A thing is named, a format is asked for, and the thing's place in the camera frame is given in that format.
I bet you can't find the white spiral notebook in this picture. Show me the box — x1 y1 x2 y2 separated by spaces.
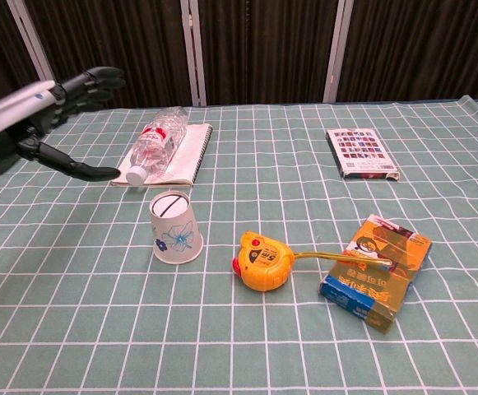
109 122 214 189

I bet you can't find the clear plastic water bottle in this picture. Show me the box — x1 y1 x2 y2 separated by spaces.
125 105 189 185

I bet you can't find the yellow tape measure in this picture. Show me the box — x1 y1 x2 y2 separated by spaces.
232 230 392 292

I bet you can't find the playing card box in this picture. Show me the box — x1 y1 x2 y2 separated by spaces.
326 128 400 182

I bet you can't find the white partition post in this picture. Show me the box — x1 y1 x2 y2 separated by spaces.
6 0 67 112
179 0 207 106
323 0 355 103

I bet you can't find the orange blue snack box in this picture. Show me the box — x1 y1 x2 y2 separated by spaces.
318 213 433 337

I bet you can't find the white floral paper cup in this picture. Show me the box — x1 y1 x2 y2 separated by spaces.
150 189 205 264

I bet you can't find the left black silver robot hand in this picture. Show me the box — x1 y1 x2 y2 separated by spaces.
0 66 125 182

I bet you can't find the green grid tablecloth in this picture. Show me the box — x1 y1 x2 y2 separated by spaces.
0 95 478 395

